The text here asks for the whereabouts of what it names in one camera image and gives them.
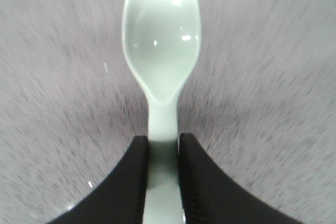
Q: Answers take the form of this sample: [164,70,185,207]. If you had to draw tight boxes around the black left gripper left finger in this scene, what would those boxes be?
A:
[51,136,149,223]

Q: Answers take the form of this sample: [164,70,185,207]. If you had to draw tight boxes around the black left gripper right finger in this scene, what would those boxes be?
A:
[178,133,298,223]

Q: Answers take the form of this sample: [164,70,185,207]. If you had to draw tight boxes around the mint green plastic spoon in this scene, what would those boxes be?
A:
[122,0,201,223]

